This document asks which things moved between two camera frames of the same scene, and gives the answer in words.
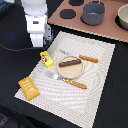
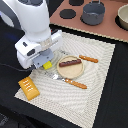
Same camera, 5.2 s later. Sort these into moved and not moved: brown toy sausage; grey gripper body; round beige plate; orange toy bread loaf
Moved: grey gripper body
Not moved: brown toy sausage; round beige plate; orange toy bread loaf
